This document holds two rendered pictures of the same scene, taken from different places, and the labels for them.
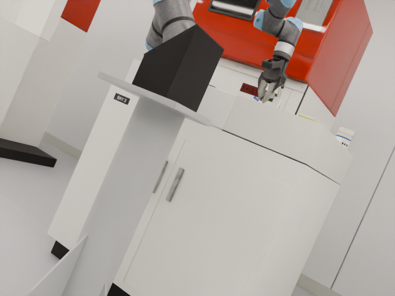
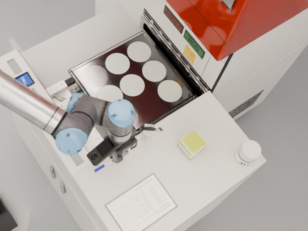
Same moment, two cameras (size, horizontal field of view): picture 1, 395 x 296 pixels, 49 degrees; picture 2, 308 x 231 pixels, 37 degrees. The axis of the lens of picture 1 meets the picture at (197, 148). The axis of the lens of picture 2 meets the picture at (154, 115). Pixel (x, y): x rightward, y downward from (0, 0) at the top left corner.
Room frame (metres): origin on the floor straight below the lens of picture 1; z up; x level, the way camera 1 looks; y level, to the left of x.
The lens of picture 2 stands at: (1.28, -0.32, 2.52)
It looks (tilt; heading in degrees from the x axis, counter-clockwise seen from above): 65 degrees down; 8
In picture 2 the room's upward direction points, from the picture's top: 18 degrees clockwise
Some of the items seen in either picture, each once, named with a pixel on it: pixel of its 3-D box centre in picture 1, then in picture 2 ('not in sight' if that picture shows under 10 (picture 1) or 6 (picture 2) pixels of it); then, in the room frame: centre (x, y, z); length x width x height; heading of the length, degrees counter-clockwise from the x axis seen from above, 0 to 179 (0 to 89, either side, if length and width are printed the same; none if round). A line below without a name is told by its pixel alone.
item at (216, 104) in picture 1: (180, 94); (44, 116); (1.84, 0.16, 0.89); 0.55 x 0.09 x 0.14; 60
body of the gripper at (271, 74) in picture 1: (277, 69); (120, 138); (1.80, -0.17, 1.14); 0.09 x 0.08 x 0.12; 150
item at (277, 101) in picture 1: (277, 103); (150, 132); (1.90, -0.24, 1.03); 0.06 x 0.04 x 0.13; 150
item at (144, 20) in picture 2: not in sight; (171, 57); (2.31, -0.18, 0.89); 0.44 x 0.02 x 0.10; 60
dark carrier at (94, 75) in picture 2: not in sight; (132, 83); (2.12, -0.08, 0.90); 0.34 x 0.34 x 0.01; 60
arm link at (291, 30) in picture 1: (290, 32); (119, 117); (1.80, -0.16, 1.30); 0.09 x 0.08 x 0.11; 99
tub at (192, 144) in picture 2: (305, 124); (191, 145); (1.94, -0.39, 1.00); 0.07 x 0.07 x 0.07; 64
